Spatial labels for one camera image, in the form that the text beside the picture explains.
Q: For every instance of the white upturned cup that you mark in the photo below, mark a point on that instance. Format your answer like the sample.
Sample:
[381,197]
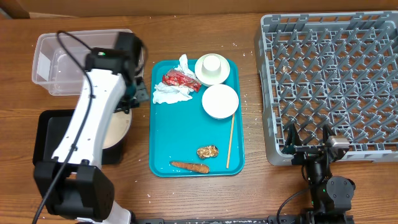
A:
[211,66]

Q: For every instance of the wooden chopstick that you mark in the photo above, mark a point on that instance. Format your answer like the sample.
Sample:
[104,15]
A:
[230,141]

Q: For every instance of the black tray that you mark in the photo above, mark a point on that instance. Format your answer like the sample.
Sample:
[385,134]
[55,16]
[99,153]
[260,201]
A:
[52,127]

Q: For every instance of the cream bowl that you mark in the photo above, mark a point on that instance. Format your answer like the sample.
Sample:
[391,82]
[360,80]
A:
[207,81]

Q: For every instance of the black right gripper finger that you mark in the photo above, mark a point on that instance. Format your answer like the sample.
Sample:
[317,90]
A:
[293,138]
[327,133]

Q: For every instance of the brown crumbly food scrap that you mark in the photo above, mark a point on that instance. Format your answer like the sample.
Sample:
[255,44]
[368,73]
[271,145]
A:
[207,152]

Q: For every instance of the large white plate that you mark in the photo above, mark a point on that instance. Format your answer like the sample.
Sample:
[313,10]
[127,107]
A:
[117,129]

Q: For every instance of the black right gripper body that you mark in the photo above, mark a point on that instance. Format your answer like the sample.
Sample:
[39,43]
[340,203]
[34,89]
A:
[303,155]

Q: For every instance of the orange carrot piece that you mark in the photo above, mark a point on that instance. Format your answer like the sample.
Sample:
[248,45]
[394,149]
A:
[199,168]

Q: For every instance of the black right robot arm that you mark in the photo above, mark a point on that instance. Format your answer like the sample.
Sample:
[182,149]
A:
[330,195]

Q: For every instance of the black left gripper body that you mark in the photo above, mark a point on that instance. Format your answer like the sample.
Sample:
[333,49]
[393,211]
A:
[137,93]

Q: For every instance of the teal serving tray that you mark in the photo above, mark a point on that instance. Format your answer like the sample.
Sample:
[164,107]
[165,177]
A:
[178,130]

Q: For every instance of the clear plastic bin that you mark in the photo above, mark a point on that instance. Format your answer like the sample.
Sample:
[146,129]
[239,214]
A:
[55,71]

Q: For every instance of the red snack wrapper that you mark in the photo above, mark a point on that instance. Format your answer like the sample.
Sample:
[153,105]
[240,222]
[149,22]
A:
[177,78]

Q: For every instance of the white napkin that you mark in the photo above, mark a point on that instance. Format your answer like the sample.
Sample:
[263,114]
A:
[174,94]

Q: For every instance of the grey dish rack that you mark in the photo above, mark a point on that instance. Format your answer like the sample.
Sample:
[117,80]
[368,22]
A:
[337,69]

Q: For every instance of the pink bowl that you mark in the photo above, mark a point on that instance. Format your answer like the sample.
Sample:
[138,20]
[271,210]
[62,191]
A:
[220,101]

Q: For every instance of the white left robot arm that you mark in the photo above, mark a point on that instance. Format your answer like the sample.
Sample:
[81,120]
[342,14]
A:
[71,183]

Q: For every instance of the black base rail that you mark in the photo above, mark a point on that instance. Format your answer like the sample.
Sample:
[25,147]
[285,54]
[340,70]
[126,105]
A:
[242,221]

